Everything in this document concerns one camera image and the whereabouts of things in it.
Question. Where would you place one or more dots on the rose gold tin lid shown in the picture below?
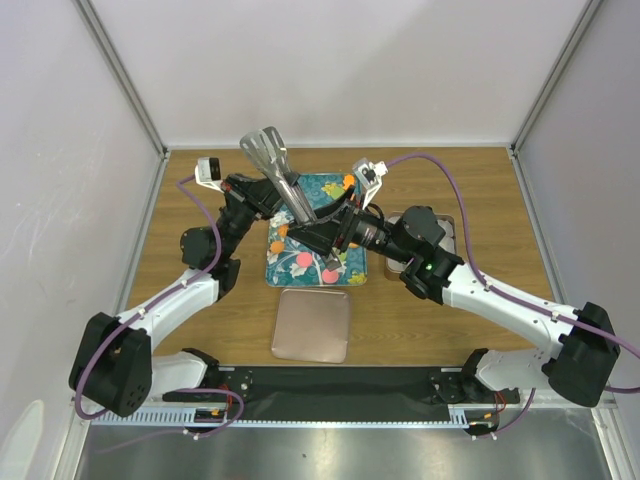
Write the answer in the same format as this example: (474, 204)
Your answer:
(312, 325)

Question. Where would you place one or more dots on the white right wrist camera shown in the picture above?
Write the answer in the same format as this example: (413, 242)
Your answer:
(369, 174)

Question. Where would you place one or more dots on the metal slotted tongs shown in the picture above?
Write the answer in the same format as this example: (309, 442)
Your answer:
(267, 151)

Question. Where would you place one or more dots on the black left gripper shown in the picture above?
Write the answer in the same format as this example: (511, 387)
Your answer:
(260, 196)

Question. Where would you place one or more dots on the teal floral serving tray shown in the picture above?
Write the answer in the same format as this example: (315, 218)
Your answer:
(282, 270)

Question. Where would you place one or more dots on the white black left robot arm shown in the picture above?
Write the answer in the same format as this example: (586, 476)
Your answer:
(115, 369)

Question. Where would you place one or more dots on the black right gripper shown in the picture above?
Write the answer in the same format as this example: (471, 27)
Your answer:
(333, 228)

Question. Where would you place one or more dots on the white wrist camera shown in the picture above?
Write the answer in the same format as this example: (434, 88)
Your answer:
(369, 174)
(208, 174)

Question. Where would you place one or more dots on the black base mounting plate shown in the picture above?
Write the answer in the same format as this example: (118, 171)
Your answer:
(355, 387)

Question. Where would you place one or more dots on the orange leaf cookie top right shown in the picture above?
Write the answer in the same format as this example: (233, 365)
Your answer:
(348, 182)

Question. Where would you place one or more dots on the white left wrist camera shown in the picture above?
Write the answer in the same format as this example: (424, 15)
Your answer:
(208, 174)

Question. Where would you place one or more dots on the pink round cookie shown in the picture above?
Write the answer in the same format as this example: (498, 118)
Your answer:
(330, 277)
(304, 259)

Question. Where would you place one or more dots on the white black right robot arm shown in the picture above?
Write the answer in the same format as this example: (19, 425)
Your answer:
(573, 352)

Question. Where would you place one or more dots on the aluminium cable rail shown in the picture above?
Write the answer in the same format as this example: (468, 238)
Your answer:
(203, 417)

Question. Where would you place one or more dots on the green round cookie upper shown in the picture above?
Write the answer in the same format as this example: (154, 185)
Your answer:
(336, 193)

